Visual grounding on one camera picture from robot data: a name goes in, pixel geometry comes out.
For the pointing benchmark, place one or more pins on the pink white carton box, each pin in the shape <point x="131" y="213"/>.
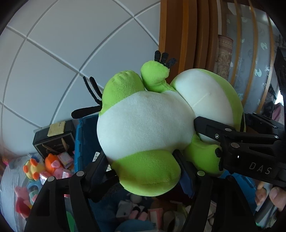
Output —
<point x="65" y="159"/>

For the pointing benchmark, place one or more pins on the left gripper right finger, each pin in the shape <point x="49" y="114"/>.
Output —
<point x="200" y="202"/>

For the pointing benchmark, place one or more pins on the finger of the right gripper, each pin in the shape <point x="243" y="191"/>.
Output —
<point x="212" y="129"/>

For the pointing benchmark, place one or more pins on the orange plush toy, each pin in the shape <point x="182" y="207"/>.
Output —
<point x="52" y="163"/>

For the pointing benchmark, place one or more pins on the yellow duck plush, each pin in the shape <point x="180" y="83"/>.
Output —
<point x="32" y="169"/>

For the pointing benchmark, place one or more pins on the red dress pig plush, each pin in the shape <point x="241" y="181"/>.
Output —
<point x="23" y="205"/>

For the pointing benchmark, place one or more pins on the person's hand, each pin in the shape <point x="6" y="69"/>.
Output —
<point x="276" y="195"/>

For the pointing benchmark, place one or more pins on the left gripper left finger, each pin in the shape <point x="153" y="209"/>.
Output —
<point x="85" y="186"/>

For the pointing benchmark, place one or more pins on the blue plastic crate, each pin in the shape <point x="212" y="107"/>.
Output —
<point x="87" y="144"/>

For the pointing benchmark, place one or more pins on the large green frog plush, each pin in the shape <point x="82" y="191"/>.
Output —
<point x="142" y="120"/>

